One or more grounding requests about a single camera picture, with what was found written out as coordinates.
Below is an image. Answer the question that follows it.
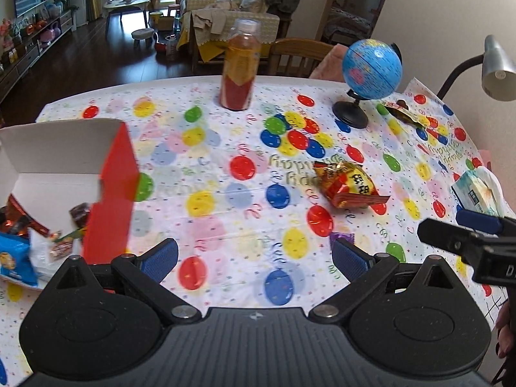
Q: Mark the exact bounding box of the clear orange snack packet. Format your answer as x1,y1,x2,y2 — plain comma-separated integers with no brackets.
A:
49,237,75,261

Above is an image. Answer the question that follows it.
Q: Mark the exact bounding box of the small dark candy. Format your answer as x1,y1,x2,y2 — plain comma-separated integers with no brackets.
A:
69,203,91,228

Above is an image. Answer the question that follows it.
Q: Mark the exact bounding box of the red yellow snack bag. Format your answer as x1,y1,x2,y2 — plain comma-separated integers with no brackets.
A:
313,161,390,209

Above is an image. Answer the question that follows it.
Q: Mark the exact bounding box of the white snack bag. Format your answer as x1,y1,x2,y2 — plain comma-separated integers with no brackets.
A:
29,229,62,281

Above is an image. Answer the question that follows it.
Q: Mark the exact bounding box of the blue cookie packet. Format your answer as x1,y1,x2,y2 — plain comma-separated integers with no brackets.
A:
0,233,38,287

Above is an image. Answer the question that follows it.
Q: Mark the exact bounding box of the brown foil snack bag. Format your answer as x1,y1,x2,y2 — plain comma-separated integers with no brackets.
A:
0,194,50,239

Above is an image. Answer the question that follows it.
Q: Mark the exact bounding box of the green cracker packet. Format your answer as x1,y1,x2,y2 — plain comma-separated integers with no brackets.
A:
63,226,87,239

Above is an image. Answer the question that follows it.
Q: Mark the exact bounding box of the person's right hand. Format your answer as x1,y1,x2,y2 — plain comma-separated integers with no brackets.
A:
495,302,515,359

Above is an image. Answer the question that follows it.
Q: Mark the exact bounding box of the tissue pack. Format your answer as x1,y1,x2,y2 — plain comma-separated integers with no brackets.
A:
451,166,505,217

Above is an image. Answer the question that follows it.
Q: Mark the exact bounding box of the purple candy wrapper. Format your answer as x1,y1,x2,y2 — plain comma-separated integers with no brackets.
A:
330,232,355,248

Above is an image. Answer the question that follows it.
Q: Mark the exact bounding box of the balloon pattern tablecloth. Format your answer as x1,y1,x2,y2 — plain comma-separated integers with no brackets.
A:
0,75,511,387

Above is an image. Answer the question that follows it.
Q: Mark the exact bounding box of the red cardboard box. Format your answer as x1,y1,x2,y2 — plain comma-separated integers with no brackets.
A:
0,118,141,289

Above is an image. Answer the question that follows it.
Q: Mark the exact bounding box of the dark wrapper near lamp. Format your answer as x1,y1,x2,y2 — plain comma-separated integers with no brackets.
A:
384,101,426,129

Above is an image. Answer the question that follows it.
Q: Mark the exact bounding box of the silver desk lamp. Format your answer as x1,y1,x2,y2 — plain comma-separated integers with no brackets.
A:
436,34,516,103

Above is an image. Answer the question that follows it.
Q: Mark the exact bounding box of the blue desk globe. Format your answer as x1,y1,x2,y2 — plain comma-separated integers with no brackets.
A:
332,38,403,129

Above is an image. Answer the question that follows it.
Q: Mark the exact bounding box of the orange drink bottle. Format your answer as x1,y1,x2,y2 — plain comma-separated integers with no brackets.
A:
220,18,262,111

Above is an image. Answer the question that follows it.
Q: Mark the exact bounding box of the wooden chair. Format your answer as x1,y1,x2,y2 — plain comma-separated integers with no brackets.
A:
268,38,333,78

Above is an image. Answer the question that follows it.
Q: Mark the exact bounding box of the small grey stool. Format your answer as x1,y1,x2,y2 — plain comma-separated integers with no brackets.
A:
131,28,155,50

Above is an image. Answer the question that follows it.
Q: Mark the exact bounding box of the dark tv cabinet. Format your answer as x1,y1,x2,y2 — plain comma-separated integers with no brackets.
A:
0,11,74,101

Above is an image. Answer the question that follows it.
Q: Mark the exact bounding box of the round coffee table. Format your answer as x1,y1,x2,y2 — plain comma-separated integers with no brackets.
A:
103,0,151,38

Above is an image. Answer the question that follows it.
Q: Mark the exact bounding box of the sofa with cream cover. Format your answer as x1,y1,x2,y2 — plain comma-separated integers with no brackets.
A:
177,0,283,70

